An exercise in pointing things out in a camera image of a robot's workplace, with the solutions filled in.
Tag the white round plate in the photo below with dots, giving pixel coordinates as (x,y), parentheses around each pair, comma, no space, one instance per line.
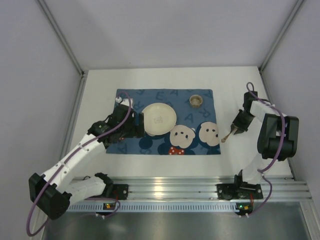
(159,119)

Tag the perforated white cable duct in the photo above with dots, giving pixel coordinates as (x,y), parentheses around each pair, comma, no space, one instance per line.
(157,207)

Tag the gold spoon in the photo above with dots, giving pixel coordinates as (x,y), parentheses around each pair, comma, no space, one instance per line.
(223,140)

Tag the aluminium mounting rail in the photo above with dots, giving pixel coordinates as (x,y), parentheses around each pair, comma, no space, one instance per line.
(204,188)

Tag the right aluminium frame post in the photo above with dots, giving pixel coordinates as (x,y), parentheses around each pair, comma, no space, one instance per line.
(293,13)

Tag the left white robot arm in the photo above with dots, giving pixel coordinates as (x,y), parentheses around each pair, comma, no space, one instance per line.
(53,191)

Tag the small grey ceramic cup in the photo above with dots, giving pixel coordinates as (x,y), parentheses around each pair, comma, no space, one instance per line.
(195,101)

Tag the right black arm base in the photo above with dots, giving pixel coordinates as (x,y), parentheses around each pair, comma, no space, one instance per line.
(231,191)

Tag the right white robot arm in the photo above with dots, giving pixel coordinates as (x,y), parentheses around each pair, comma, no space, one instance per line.
(277,140)

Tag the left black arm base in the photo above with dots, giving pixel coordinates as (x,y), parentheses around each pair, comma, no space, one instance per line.
(117,191)

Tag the blue bear print placemat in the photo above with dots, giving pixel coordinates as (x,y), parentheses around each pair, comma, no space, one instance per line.
(195,133)

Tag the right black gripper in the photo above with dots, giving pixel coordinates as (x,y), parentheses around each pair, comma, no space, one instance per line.
(240,124)

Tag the left aluminium frame post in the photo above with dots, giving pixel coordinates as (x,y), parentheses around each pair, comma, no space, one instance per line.
(60,35)

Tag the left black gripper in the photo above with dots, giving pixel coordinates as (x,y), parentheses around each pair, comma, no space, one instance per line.
(137,124)

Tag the aluminium frame post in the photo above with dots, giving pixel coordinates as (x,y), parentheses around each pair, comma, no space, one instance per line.
(293,13)
(60,35)

